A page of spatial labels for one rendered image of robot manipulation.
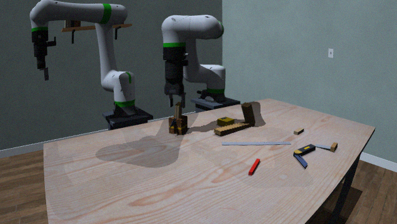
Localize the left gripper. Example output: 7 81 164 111
162 47 189 109

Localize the black sliding bevel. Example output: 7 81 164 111
293 144 316 167

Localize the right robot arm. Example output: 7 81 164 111
30 0 137 118

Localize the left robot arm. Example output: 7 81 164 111
162 15 226 103

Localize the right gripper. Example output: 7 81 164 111
32 30 56 80

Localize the red rectangular bar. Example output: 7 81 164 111
248 159 260 175

